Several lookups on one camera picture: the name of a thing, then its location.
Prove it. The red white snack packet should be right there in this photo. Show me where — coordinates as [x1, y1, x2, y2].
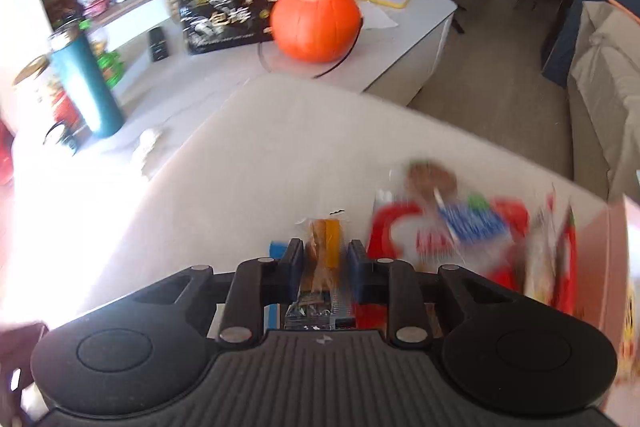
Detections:
[367, 199, 531, 298]

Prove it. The orange pumpkin bucket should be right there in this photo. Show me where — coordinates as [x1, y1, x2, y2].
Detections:
[270, 0, 363, 62]

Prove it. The dark blue partition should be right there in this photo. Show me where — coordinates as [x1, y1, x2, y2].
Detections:
[541, 0, 640, 88]

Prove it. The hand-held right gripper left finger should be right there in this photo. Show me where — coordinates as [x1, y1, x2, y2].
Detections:
[132, 238, 307, 346]

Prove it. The clear orange snack bar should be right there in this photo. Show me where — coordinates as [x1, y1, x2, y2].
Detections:
[284, 216, 357, 332]

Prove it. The red white tin can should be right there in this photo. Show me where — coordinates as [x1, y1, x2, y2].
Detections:
[12, 56, 85, 142]

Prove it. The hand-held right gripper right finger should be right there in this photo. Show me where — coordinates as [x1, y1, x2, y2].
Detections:
[347, 239, 501, 346]

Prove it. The black printed bag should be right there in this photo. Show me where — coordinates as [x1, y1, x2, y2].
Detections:
[175, 0, 303, 56]

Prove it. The white coffee table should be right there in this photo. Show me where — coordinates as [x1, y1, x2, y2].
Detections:
[10, 0, 459, 188]

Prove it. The cloth covered sofa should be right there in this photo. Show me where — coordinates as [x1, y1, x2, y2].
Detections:
[567, 0, 640, 208]

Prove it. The teal tumbler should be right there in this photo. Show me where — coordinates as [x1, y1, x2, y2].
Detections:
[48, 27, 126, 138]

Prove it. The pink cardboard box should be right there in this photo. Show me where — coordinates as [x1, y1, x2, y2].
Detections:
[520, 194, 640, 427]

